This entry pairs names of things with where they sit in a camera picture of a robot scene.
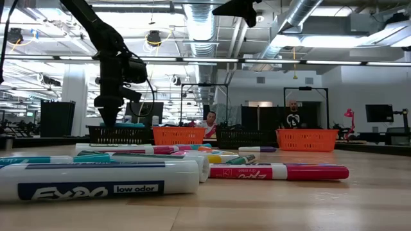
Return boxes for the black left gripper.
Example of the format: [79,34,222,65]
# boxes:
[93,51,143,128]

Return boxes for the blue highlighter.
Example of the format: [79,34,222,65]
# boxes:
[98,122,146,129]

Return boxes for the white magenta Expo marker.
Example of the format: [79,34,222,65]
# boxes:
[74,146,181,156]

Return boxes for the chunky blue Expo marker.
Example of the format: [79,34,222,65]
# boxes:
[0,159,200,203]

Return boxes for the chunky teal Expo marker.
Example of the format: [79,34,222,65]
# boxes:
[0,155,114,169]

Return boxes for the chunky green Expo marker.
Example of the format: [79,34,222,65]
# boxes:
[76,150,211,184]

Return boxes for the black plastic basket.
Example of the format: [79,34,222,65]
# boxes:
[214,126,279,150]
[86,125,154,146]

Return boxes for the white building column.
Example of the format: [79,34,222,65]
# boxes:
[60,64,89,138]

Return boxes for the black computer monitor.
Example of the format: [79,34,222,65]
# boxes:
[124,101,165,128]

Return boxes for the black partition panel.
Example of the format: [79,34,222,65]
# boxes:
[40,100,76,139]

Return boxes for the overhead LED light bar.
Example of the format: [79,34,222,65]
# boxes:
[0,54,411,67]

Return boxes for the orange plastic basket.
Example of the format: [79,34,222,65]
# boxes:
[152,126,207,147]
[275,128,340,153]

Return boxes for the thin pink marker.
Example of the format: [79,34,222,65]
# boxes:
[171,150,208,157]

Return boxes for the black ceiling-hung device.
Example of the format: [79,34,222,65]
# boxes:
[146,30,163,48]
[4,27,24,45]

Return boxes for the black curtain screen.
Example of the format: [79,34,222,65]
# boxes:
[240,105,322,133]

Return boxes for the thin yellow marker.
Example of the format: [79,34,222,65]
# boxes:
[205,154,241,165]

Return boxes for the thin green marker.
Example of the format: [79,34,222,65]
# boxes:
[226,154,257,166]

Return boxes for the purple-capped white marker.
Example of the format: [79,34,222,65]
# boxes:
[238,146,278,153]

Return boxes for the pink desk lamp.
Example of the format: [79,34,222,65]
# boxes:
[344,108,356,139]

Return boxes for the thin red Expo marker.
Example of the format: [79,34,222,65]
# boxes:
[208,162,351,182]

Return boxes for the silver spiral air duct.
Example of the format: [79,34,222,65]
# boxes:
[182,0,220,107]
[253,0,324,64]

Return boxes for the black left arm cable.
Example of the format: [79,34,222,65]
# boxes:
[123,47,156,118]

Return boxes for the yellow hanging cord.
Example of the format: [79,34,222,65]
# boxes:
[291,46,299,81]

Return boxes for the black metal rig frame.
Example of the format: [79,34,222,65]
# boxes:
[283,86,330,130]
[180,82,229,128]

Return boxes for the black wall monitor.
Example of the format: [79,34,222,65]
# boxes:
[365,103,395,124]

